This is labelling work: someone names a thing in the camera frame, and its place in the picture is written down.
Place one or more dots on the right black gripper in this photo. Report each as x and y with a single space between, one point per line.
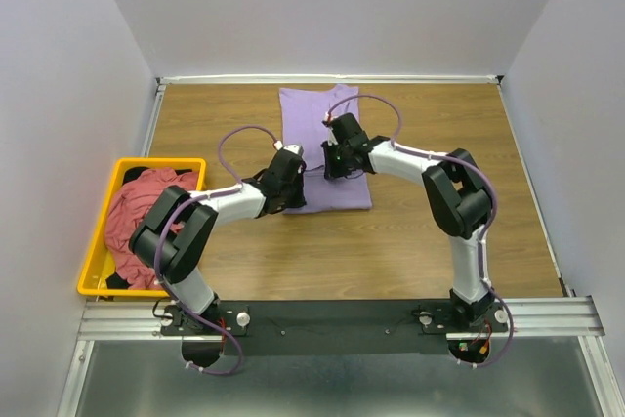
334 163

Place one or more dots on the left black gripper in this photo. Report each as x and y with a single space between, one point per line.
295 189

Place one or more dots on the purple t shirt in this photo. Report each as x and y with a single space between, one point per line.
302 113

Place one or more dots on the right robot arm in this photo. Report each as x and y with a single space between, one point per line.
460 197

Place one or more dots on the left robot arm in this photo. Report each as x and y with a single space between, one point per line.
173 234

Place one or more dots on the red t shirt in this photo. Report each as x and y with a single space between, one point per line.
137 221

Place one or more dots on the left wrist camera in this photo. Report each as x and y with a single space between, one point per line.
296 149

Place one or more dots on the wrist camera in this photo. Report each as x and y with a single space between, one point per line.
296 149
331 139

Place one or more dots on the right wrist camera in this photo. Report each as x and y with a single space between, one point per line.
331 139

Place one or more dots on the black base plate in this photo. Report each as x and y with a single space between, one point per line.
343 327

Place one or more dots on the aluminium frame rail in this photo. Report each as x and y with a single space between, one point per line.
525 357

